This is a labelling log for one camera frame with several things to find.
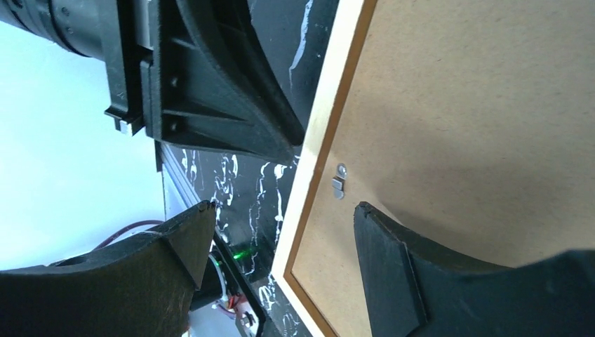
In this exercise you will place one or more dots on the wooden picture frame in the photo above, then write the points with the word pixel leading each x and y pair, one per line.
pixel 349 31

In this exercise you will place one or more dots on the brown backing board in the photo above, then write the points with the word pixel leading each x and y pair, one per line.
pixel 470 123

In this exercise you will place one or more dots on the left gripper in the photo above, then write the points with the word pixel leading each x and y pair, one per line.
pixel 122 34

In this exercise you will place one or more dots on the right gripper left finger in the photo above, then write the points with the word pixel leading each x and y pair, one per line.
pixel 139 286

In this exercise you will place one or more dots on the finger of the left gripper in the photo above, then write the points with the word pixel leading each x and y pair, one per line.
pixel 237 79
pixel 186 122

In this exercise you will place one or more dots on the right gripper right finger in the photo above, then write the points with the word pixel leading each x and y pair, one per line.
pixel 415 286

